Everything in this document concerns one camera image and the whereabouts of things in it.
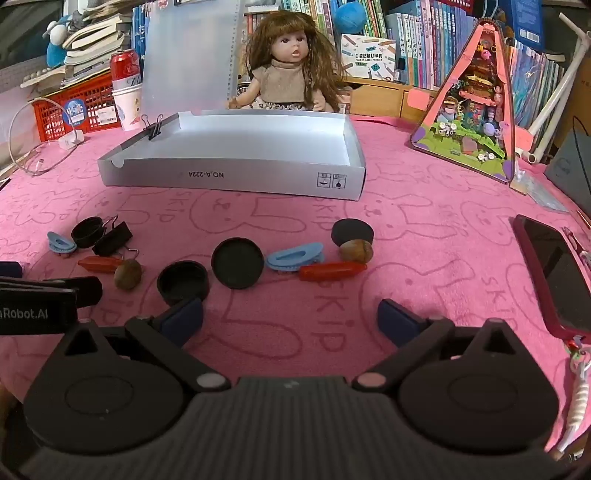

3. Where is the clear plastic bag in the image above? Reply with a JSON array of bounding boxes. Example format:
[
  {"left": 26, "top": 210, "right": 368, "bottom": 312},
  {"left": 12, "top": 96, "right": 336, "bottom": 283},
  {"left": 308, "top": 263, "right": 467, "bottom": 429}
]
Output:
[{"left": 510, "top": 164, "right": 571, "bottom": 213}]

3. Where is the dark grey bag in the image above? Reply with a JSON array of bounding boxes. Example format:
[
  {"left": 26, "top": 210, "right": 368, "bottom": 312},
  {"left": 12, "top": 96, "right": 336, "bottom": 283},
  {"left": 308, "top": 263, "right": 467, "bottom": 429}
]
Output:
[{"left": 545, "top": 115, "right": 591, "bottom": 204}]

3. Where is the large blue white plush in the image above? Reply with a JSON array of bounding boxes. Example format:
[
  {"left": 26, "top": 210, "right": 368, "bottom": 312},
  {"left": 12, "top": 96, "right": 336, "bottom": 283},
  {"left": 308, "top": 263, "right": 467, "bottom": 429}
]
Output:
[{"left": 335, "top": 2, "right": 366, "bottom": 34}]

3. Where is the white cardboard box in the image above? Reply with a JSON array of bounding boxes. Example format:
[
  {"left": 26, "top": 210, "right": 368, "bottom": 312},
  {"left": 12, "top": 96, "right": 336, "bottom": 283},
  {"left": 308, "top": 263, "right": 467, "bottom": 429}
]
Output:
[{"left": 97, "top": 110, "right": 366, "bottom": 202}]

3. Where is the black round cap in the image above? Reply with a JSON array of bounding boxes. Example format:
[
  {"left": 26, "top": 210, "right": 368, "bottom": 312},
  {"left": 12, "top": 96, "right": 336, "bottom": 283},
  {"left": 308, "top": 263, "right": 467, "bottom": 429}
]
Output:
[
  {"left": 71, "top": 217, "right": 105, "bottom": 249},
  {"left": 331, "top": 218, "right": 375, "bottom": 247},
  {"left": 211, "top": 237, "right": 265, "bottom": 290},
  {"left": 157, "top": 261, "right": 211, "bottom": 306}
]

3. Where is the translucent plastic clipboard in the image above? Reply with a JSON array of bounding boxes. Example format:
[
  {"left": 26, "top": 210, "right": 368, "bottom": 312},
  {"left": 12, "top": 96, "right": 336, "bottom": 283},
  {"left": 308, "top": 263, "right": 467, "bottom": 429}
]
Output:
[{"left": 140, "top": 0, "right": 245, "bottom": 121}]

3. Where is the white charger plug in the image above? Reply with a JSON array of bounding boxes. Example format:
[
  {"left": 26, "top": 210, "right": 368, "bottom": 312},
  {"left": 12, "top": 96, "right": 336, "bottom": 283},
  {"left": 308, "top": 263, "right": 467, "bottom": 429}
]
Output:
[{"left": 58, "top": 130, "right": 86, "bottom": 151}]

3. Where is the blue plastic clip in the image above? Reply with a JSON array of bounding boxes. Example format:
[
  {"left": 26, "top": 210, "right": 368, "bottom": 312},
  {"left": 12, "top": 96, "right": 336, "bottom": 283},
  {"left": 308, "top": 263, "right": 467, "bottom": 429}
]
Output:
[
  {"left": 47, "top": 232, "right": 77, "bottom": 254},
  {"left": 265, "top": 243, "right": 325, "bottom": 273}
]

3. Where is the white beaded phone strap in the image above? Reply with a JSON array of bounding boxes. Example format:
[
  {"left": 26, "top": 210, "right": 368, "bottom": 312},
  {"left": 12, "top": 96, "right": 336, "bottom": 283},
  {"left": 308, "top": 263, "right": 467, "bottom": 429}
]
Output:
[{"left": 556, "top": 335, "right": 591, "bottom": 462}]

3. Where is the white cable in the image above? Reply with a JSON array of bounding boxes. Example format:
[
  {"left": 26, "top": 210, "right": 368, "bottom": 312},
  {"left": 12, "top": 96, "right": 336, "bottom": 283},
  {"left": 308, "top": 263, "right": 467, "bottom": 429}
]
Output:
[{"left": 8, "top": 97, "right": 75, "bottom": 178}]

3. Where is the red drink can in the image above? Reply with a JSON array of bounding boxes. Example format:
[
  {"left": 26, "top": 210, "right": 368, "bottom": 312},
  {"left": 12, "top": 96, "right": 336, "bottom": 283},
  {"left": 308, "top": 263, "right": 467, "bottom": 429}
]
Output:
[{"left": 109, "top": 48, "right": 141, "bottom": 90}]

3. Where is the small black binder clip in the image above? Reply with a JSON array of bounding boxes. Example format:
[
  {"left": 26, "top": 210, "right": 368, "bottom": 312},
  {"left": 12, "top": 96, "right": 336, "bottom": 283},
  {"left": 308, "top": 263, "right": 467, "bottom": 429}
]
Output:
[{"left": 141, "top": 113, "right": 166, "bottom": 141}]

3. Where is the stack of worn books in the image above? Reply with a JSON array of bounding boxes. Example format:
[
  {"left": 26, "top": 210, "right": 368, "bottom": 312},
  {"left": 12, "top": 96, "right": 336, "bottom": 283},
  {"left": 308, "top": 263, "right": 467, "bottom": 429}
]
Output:
[{"left": 21, "top": 4, "right": 134, "bottom": 88}]

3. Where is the red plastic basket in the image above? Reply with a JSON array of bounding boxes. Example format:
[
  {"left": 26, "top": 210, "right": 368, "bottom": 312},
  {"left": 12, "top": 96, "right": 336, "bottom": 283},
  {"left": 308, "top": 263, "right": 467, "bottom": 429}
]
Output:
[{"left": 31, "top": 74, "right": 122, "bottom": 143}]

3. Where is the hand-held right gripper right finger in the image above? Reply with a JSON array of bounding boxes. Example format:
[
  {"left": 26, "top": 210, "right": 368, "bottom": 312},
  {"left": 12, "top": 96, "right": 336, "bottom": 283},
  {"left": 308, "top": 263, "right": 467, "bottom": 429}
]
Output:
[{"left": 352, "top": 298, "right": 532, "bottom": 392}]

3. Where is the small blue white plush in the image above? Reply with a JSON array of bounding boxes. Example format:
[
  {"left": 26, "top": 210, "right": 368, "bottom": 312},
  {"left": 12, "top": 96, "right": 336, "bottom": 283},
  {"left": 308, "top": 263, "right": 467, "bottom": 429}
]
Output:
[{"left": 44, "top": 14, "right": 84, "bottom": 68}]

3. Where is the wooden desktop drawer unit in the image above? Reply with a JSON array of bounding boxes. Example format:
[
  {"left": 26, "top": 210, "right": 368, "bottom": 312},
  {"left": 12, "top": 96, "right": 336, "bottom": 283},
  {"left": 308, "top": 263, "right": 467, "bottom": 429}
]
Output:
[{"left": 344, "top": 76, "right": 444, "bottom": 120}]

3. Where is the colourful pencil-print box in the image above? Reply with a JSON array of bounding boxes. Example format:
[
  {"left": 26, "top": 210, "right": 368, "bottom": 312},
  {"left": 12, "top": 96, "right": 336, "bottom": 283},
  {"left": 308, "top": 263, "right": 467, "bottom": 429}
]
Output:
[{"left": 341, "top": 33, "right": 398, "bottom": 83}]

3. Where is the pink triangular miniature dollhouse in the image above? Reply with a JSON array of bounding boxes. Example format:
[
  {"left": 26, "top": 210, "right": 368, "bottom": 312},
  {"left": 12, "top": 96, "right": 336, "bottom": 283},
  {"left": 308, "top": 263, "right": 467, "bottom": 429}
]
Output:
[{"left": 407, "top": 17, "right": 539, "bottom": 185}]

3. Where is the white plastic pipe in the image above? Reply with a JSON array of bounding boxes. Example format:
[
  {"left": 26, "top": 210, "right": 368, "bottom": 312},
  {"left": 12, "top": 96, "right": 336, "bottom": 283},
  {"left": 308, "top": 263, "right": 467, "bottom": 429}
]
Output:
[{"left": 515, "top": 11, "right": 587, "bottom": 164}]

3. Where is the row of upright books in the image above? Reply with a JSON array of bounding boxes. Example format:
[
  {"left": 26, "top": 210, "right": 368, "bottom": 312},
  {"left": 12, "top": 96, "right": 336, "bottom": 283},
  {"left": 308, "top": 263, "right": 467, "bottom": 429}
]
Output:
[{"left": 131, "top": 0, "right": 566, "bottom": 130}]

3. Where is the brown walnut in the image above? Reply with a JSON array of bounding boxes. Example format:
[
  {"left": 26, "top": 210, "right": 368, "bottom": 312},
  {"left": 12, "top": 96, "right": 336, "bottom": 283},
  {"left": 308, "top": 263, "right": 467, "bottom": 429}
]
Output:
[
  {"left": 340, "top": 239, "right": 374, "bottom": 264},
  {"left": 114, "top": 258, "right": 143, "bottom": 291}
]

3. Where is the red plastic carrot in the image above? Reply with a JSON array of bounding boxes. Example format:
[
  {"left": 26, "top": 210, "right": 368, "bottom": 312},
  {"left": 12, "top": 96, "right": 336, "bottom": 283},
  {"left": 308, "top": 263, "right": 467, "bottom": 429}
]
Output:
[
  {"left": 78, "top": 257, "right": 125, "bottom": 274},
  {"left": 299, "top": 261, "right": 368, "bottom": 282}
]

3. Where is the phone in red case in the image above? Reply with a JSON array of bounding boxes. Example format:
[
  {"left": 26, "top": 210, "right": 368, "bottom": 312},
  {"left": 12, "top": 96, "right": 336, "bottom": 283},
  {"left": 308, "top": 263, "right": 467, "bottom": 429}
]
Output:
[{"left": 512, "top": 215, "right": 591, "bottom": 337}]

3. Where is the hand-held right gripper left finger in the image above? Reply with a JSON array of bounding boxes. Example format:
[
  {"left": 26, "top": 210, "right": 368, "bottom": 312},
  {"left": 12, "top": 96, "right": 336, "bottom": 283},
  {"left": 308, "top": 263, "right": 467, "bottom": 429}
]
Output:
[{"left": 51, "top": 298, "right": 232, "bottom": 393}]

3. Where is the large black binder clip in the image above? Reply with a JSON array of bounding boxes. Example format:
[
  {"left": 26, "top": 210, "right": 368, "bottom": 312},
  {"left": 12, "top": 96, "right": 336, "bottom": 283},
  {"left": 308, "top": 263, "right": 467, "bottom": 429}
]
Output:
[{"left": 92, "top": 216, "right": 139, "bottom": 258}]

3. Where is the brown-haired baby doll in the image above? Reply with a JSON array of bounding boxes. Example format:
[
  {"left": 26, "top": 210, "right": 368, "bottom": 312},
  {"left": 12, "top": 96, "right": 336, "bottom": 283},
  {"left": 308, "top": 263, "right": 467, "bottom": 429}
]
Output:
[{"left": 226, "top": 11, "right": 352, "bottom": 114}]

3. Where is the white paper cup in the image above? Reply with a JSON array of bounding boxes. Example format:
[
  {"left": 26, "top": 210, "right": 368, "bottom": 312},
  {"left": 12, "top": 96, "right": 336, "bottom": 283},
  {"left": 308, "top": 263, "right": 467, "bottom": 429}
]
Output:
[{"left": 112, "top": 85, "right": 145, "bottom": 132}]

